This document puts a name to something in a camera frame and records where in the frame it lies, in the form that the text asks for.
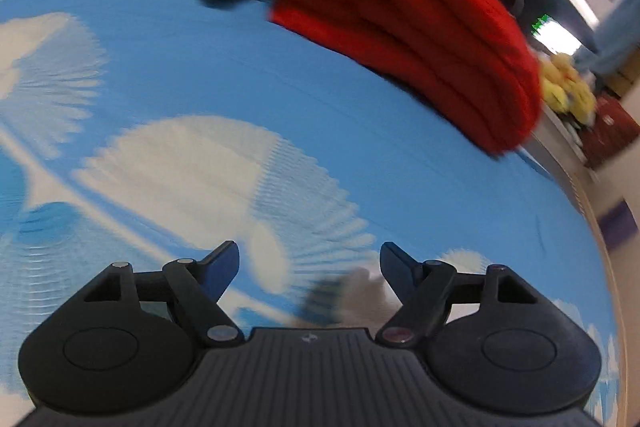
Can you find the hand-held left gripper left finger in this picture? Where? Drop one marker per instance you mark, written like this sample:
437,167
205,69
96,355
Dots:
220,272

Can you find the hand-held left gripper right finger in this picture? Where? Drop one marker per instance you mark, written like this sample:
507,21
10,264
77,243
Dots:
397,269

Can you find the blue mat with white clouds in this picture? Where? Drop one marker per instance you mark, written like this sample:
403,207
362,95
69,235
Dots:
250,107

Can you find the folded red garment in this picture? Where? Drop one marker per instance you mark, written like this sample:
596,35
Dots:
425,32

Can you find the yellow plush toys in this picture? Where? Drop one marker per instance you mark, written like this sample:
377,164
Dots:
567,87

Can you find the dark red box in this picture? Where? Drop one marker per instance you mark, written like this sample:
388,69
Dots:
612,132

